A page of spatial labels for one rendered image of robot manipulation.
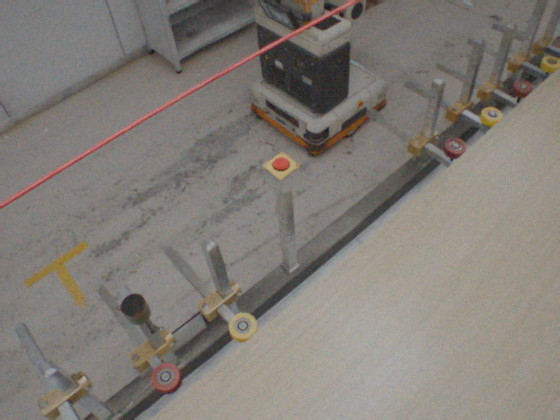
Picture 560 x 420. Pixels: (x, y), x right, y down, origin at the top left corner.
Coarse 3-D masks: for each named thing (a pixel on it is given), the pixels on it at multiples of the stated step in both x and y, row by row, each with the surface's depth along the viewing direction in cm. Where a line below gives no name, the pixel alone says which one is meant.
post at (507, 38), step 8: (512, 24) 182; (504, 32) 185; (512, 32) 182; (504, 40) 187; (512, 40) 187; (504, 48) 189; (496, 56) 194; (504, 56) 191; (496, 64) 196; (504, 64) 196; (496, 72) 199; (496, 80) 201
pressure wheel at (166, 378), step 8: (160, 368) 127; (168, 368) 127; (176, 368) 127; (152, 376) 126; (160, 376) 126; (168, 376) 125; (176, 376) 125; (160, 384) 124; (168, 384) 124; (176, 384) 124; (160, 392) 125; (168, 392) 124
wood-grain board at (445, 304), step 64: (512, 128) 175; (448, 192) 158; (512, 192) 156; (384, 256) 145; (448, 256) 143; (512, 256) 141; (320, 320) 133; (384, 320) 132; (448, 320) 130; (512, 320) 128; (192, 384) 124; (256, 384) 123; (320, 384) 122; (384, 384) 120; (448, 384) 119; (512, 384) 117
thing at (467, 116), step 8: (408, 80) 205; (408, 88) 206; (416, 88) 202; (424, 88) 201; (424, 96) 201; (440, 104) 196; (448, 104) 194; (464, 112) 190; (464, 120) 191; (472, 120) 188; (480, 120) 186; (480, 128) 187; (488, 128) 184
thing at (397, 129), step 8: (368, 112) 197; (376, 112) 196; (376, 120) 196; (384, 120) 193; (392, 120) 192; (392, 128) 191; (400, 128) 189; (400, 136) 190; (408, 136) 186; (416, 136) 186; (424, 152) 184; (432, 152) 180; (440, 152) 180; (440, 160) 179; (448, 160) 177
